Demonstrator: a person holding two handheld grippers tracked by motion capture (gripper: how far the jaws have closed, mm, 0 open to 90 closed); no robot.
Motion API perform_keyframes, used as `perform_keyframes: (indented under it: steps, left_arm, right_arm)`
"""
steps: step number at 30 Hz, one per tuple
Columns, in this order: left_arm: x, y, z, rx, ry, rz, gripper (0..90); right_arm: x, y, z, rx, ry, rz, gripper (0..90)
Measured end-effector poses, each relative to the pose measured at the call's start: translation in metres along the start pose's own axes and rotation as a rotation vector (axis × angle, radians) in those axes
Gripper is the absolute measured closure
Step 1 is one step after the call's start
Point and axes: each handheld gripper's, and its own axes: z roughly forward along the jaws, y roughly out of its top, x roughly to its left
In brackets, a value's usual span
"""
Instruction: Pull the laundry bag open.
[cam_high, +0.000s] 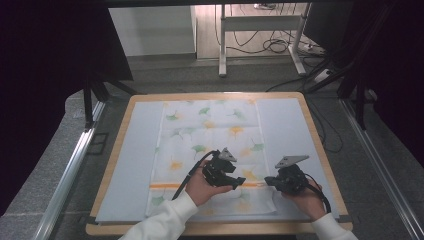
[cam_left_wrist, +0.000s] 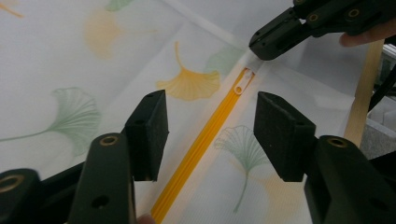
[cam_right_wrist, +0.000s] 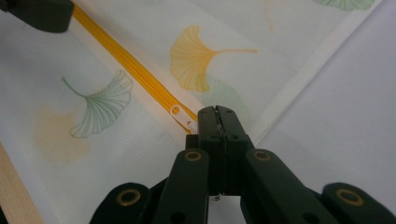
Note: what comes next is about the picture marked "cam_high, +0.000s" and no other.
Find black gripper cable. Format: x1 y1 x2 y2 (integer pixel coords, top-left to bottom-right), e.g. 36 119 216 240
171 149 221 201
303 173 332 214

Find tangled black floor cables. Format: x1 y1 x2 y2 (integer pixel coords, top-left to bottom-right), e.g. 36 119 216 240
214 3 323 56

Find person's right hand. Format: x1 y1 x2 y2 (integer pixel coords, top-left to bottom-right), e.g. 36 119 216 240
282 179 327 221

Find black metal stand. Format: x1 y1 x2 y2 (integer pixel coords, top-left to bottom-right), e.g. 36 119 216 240
82 74 143 130
304 3 401 131

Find white cabinet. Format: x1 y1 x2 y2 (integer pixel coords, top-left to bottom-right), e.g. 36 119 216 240
108 5 198 58

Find thin black floor cable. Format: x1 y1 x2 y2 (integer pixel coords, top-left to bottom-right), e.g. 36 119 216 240
307 98 344 154

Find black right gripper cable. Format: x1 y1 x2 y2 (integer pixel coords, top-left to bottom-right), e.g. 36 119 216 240
303 173 332 214

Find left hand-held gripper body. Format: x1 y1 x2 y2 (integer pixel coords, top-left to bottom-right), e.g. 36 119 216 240
201 147 238 187

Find wooden table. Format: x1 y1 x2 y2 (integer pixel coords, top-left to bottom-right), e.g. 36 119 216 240
85 91 354 237

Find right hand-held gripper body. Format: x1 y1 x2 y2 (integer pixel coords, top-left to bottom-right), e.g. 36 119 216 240
273 154 310 195

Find white metal desk frame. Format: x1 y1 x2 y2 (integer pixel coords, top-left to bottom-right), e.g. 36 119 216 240
218 3 308 78

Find light blue table mat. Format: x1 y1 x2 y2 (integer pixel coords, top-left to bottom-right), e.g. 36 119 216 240
95 97 341 224

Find dark curtain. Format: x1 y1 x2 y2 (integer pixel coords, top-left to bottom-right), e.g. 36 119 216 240
346 0 424 168
0 0 135 216

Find white power strip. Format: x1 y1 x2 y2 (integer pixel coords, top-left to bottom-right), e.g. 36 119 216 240
313 68 335 84

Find silver metal rail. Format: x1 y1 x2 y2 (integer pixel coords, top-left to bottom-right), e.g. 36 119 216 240
32 100 107 240
339 98 424 240

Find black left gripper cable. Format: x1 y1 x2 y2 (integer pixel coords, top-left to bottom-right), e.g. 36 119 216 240
171 149 221 201

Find person's left hand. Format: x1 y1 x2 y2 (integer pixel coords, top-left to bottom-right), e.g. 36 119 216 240
184 159 235 207

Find white leaf-print cloth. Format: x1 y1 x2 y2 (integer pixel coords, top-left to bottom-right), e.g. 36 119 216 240
145 99 278 216

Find black floor plate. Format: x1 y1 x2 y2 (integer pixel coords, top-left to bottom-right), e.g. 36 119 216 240
86 132 110 156

